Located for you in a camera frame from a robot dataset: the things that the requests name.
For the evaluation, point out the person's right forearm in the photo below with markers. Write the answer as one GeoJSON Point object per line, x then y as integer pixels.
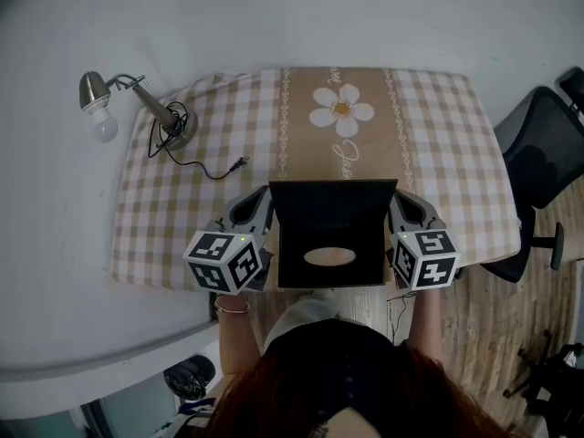
{"type": "Point", "coordinates": [426, 326]}

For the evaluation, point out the black mesh office chair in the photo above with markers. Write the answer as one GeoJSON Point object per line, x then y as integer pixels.
{"type": "Point", "coordinates": [543, 153]}

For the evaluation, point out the checkered flower tablecloth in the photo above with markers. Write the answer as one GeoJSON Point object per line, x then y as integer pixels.
{"type": "Point", "coordinates": [182, 208]}

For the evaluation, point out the dark framed glass window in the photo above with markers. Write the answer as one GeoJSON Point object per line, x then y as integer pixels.
{"type": "Point", "coordinates": [132, 413]}

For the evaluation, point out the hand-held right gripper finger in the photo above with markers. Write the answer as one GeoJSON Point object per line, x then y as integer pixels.
{"type": "Point", "coordinates": [426, 210]}
{"type": "Point", "coordinates": [395, 224]}

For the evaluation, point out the black white patterned bag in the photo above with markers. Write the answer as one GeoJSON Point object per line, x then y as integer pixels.
{"type": "Point", "coordinates": [187, 420]}

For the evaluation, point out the metal desk lamp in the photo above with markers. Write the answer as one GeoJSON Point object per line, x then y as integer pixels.
{"type": "Point", "coordinates": [157, 107]}

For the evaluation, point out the black swivel chair base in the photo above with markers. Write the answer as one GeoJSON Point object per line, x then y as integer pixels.
{"type": "Point", "coordinates": [552, 377]}

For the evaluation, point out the black tissue box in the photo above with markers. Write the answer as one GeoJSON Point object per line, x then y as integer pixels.
{"type": "Point", "coordinates": [333, 212]}

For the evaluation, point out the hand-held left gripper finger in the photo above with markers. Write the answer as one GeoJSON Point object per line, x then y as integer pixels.
{"type": "Point", "coordinates": [264, 224]}
{"type": "Point", "coordinates": [226, 211]}

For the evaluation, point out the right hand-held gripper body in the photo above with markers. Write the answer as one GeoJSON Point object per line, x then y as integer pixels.
{"type": "Point", "coordinates": [433, 244]}

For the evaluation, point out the person's dark top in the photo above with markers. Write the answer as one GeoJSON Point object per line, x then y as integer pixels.
{"type": "Point", "coordinates": [328, 354]}

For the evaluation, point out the person's left forearm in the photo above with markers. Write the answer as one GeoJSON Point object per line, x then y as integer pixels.
{"type": "Point", "coordinates": [235, 340]}

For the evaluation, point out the person's grey trouser leg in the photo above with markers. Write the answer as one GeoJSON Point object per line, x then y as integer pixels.
{"type": "Point", "coordinates": [305, 310]}

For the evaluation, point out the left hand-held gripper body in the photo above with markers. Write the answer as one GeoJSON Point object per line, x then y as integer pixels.
{"type": "Point", "coordinates": [210, 247]}

